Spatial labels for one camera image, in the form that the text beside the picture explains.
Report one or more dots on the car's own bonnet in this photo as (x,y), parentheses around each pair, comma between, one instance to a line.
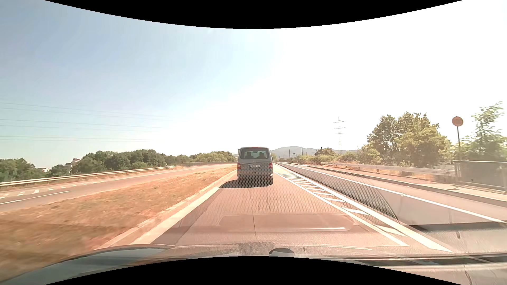
(119,261)

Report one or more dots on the grey asphalt road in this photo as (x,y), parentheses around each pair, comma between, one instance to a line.
(253,206)

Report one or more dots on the metal guard rail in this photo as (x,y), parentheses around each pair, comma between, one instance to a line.
(79,175)

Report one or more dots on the dry grass median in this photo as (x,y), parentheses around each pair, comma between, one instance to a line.
(91,209)

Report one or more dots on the slender green tree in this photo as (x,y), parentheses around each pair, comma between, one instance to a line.
(488,136)

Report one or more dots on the road markings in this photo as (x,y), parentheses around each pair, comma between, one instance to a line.
(180,213)

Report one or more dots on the grey bridge railing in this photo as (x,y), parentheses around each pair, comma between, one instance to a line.
(396,168)

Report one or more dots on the separate asphalt carriageway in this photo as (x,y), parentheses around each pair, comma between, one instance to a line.
(91,185)

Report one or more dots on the grey pavement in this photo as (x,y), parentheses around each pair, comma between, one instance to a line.
(455,187)

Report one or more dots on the grey van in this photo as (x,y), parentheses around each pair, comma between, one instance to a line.
(254,164)

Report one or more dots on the electricity pylon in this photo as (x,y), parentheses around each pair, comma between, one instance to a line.
(339,134)

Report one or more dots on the large green tree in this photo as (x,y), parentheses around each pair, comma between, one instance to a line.
(408,140)

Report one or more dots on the wood of green trees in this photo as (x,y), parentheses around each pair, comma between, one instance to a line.
(119,160)

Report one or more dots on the distant building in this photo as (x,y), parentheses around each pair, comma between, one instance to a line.
(74,162)

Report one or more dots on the round road sign on post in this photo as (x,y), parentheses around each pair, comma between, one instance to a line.
(457,122)

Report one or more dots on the row of green bushes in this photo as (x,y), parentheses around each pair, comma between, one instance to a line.
(323,156)

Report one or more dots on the grey panel barrier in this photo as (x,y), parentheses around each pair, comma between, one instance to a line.
(481,174)

